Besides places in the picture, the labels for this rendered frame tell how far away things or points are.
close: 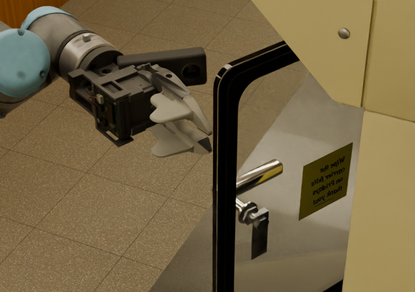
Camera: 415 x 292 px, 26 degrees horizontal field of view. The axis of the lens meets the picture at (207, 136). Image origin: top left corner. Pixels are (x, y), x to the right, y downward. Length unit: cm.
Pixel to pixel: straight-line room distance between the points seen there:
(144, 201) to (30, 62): 184
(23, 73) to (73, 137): 212
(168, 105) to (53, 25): 24
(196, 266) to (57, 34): 37
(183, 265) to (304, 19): 63
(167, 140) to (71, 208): 179
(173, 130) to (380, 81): 44
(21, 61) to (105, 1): 302
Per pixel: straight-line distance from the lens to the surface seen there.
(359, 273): 83
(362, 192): 77
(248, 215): 93
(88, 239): 274
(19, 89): 106
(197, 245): 129
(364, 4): 68
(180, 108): 105
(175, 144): 108
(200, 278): 124
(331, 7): 69
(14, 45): 106
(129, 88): 109
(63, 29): 121
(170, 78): 107
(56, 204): 288
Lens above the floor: 180
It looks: 35 degrees down
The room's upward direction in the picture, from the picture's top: straight up
